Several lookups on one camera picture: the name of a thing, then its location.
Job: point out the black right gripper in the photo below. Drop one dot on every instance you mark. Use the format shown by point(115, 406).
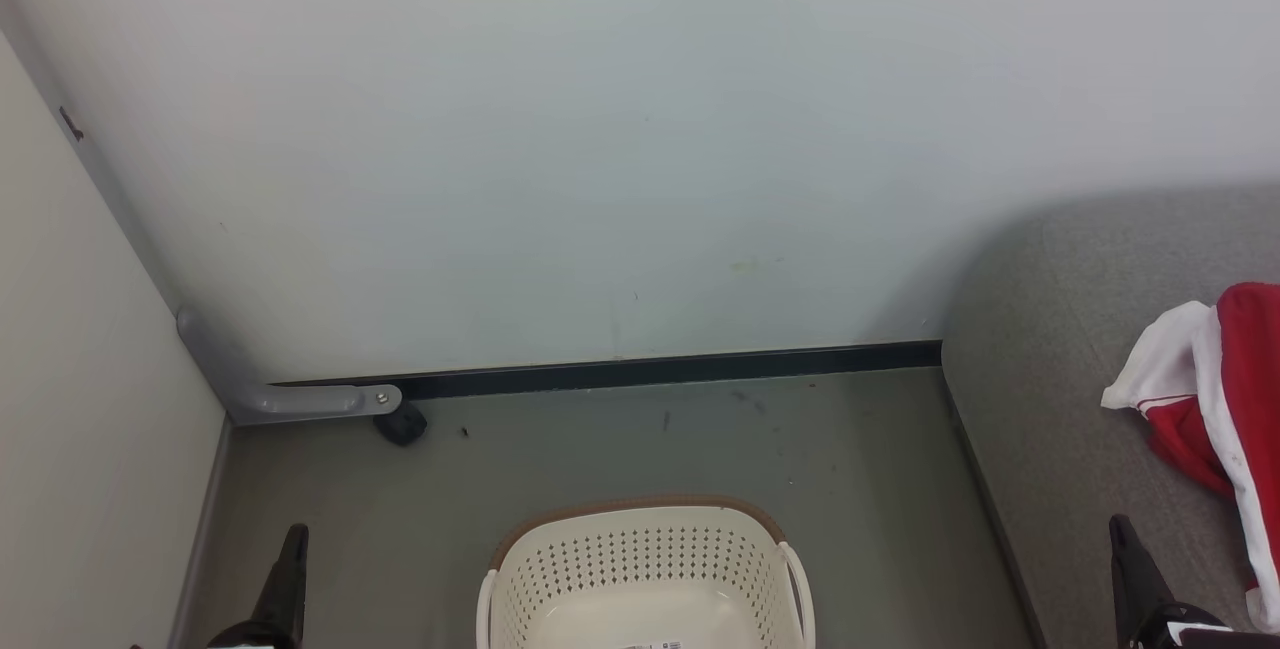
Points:
point(1210, 637)

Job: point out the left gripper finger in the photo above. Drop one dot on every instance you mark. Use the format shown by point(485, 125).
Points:
point(288, 599)

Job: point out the plain red shirt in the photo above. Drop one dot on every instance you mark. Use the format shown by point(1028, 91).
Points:
point(1250, 349)

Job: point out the cream perforated laundry basket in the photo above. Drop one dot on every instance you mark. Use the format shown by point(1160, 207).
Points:
point(640, 559)

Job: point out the grey metal partition foot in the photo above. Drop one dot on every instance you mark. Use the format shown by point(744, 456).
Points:
point(300, 401)

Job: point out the black caster wheel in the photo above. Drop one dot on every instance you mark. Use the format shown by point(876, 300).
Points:
point(403, 425)

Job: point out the grey fabric sofa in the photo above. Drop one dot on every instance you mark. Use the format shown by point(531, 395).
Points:
point(1050, 379)

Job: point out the black baseboard strip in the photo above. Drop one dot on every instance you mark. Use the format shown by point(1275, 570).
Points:
point(650, 371)

